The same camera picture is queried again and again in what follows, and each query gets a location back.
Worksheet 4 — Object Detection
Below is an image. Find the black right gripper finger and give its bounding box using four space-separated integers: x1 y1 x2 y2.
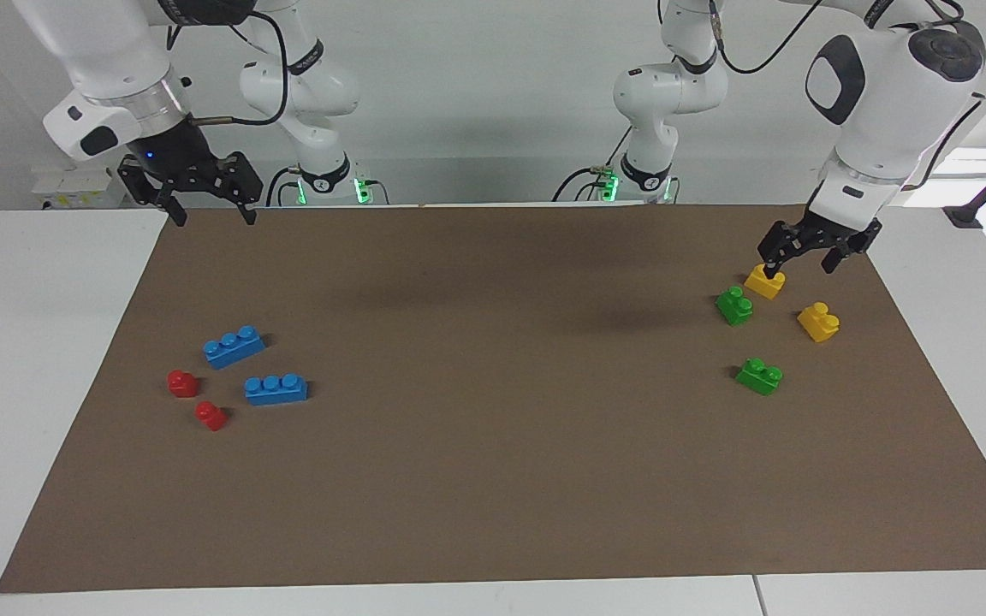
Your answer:
118 157 187 228
215 152 264 225

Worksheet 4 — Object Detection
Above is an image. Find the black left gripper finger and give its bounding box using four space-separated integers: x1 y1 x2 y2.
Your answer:
757 221 812 281
823 221 882 275

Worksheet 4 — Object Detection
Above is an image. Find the green two-stud toy block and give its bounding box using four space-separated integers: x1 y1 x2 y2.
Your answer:
716 286 754 327
734 358 784 396

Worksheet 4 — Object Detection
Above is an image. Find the blue three-stud toy block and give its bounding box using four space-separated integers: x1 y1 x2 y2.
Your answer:
203 325 266 370
244 374 309 406

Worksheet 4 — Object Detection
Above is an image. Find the yellow two-stud toy block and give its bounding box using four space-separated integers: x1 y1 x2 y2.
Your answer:
797 302 840 343
744 265 787 300

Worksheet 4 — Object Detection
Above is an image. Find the white power strip box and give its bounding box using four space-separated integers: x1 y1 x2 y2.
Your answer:
31 169 130 210

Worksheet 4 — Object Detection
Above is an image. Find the brown table mat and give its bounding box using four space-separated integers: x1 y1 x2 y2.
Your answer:
0 204 986 594

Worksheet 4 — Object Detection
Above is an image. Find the black base cable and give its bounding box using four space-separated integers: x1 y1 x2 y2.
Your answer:
266 165 304 206
552 127 633 204

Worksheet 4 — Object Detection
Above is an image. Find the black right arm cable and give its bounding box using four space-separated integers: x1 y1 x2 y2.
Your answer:
169 9 288 127

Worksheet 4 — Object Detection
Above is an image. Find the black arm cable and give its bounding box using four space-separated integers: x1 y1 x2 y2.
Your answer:
710 0 986 185
169 9 288 127

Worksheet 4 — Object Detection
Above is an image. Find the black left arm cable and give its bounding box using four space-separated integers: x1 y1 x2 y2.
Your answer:
710 0 986 185

